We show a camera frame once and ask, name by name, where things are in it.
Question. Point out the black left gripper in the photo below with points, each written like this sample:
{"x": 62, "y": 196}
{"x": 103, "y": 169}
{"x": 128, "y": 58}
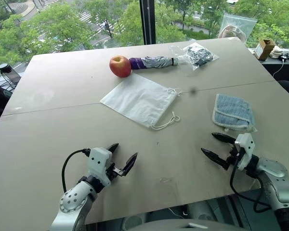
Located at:
{"x": 113, "y": 171}

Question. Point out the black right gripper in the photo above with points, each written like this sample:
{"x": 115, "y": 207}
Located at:
{"x": 235, "y": 157}

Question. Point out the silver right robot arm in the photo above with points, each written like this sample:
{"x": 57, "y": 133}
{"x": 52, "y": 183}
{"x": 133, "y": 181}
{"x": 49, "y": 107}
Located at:
{"x": 277, "y": 175}

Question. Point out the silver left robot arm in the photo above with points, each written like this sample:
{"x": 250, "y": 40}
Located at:
{"x": 72, "y": 199}

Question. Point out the blue cloth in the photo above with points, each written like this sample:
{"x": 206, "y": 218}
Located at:
{"x": 231, "y": 110}

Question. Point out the clear bag with black contents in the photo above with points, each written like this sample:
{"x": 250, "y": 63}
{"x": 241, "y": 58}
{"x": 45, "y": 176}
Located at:
{"x": 198, "y": 56}

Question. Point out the clear zip bag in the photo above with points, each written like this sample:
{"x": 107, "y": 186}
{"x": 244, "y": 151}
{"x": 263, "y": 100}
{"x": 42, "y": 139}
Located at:
{"x": 240, "y": 24}

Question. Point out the silver rounded cylinder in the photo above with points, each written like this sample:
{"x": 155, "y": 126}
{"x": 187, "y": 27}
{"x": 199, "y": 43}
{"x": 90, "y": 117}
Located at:
{"x": 202, "y": 211}

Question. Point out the red apple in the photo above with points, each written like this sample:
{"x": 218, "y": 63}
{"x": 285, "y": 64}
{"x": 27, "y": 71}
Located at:
{"x": 120, "y": 66}

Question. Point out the folded purple silver umbrella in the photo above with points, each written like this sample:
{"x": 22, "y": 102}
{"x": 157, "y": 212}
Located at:
{"x": 151, "y": 62}

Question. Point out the small cardboard box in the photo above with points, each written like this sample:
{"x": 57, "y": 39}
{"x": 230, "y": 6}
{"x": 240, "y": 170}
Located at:
{"x": 265, "y": 49}

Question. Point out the white rolled items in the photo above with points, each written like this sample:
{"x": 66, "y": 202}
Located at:
{"x": 277, "y": 51}

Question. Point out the black window mullion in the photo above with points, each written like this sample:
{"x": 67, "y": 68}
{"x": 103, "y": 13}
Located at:
{"x": 147, "y": 21}

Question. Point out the black desk device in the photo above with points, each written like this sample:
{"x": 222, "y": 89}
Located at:
{"x": 8, "y": 72}

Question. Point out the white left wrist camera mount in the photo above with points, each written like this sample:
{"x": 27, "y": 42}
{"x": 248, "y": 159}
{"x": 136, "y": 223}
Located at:
{"x": 98, "y": 158}

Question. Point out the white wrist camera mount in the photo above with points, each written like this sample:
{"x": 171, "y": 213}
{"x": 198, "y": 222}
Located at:
{"x": 246, "y": 144}
{"x": 98, "y": 158}

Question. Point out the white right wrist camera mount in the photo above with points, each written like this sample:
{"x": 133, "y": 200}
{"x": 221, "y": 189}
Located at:
{"x": 246, "y": 144}

